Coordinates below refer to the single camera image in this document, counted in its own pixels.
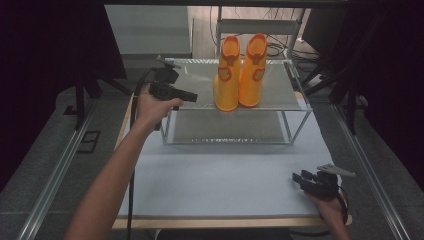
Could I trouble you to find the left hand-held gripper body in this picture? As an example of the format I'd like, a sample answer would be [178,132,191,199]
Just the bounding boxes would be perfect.
[147,55,183,102]

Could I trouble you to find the person's right hand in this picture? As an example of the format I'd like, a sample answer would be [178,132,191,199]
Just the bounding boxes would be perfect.
[304,191,350,228]

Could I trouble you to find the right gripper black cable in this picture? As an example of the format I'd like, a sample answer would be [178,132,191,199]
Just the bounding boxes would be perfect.
[289,188,350,238]

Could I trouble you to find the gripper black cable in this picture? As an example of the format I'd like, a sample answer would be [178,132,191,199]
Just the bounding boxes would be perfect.
[289,188,350,238]
[125,67,158,240]

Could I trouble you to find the black stand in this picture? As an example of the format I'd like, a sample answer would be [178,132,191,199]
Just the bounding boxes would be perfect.
[62,71,133,132]
[299,63,369,136]

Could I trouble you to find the metal two-tier shoe rack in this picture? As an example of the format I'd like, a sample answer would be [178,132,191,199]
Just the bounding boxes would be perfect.
[159,57,314,146]

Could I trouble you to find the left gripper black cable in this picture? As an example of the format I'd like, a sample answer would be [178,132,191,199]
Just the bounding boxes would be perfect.
[125,67,158,240]

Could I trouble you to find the aluminium floor rail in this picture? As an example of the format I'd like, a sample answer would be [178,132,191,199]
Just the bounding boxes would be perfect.
[331,103,412,240]
[17,99,98,240]

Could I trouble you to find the yellow duck rain boot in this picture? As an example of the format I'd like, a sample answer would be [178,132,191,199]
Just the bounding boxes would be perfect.
[212,34,242,113]
[237,32,269,109]

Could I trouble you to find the white table mat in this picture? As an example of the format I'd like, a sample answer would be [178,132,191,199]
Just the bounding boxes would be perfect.
[117,96,338,219]

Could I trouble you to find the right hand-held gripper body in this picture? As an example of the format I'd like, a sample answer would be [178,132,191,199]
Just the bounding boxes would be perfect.
[303,163,356,202]

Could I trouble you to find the black floor cables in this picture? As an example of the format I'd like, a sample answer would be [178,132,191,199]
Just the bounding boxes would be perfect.
[209,6,322,73]

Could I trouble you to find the grey metal stand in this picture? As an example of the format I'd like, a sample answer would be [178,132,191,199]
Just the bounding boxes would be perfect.
[214,5,307,60]

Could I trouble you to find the person's left hand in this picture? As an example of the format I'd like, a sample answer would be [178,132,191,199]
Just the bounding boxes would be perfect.
[134,83,185,130]

